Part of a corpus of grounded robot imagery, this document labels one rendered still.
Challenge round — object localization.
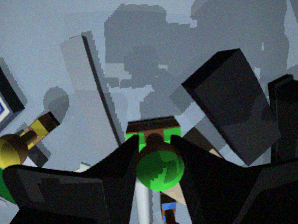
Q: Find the blue stamp pad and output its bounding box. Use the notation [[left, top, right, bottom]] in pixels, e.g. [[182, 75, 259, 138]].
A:
[[0, 68, 25, 133]]

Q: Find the green and brown stamp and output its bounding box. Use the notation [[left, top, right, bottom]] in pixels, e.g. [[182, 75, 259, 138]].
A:
[[126, 116, 185, 190]]

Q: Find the yellow-handled rubber stamp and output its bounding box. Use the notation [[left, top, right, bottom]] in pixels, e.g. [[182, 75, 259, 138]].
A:
[[0, 112, 60, 168]]

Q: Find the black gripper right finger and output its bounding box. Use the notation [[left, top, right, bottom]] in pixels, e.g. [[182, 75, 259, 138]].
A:
[[170, 135, 298, 224]]

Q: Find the grey cylinder with black end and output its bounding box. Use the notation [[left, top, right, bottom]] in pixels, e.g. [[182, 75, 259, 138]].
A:
[[134, 179, 150, 224]]

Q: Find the tan box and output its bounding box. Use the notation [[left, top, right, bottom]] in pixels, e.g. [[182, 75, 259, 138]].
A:
[[162, 125, 225, 205]]

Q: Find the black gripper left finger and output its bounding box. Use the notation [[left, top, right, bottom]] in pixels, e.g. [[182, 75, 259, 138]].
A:
[[1, 135, 140, 224]]

